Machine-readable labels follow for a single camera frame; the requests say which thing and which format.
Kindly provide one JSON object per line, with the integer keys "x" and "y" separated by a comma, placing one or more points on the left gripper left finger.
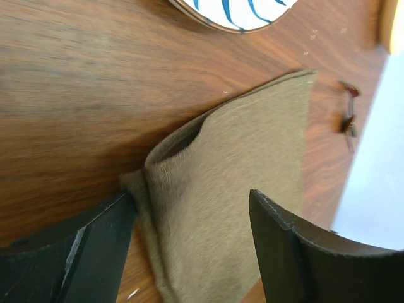
{"x": 78, "y": 260}

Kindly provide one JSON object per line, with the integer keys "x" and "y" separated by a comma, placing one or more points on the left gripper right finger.
{"x": 301, "y": 262}

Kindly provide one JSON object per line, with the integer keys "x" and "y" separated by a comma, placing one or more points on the brown cloth napkin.
{"x": 192, "y": 194}

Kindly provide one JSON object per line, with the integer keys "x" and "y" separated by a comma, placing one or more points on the copper spoon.
{"x": 349, "y": 129}

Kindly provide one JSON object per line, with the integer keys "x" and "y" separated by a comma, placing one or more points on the white blue striped plate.
{"x": 235, "y": 16}

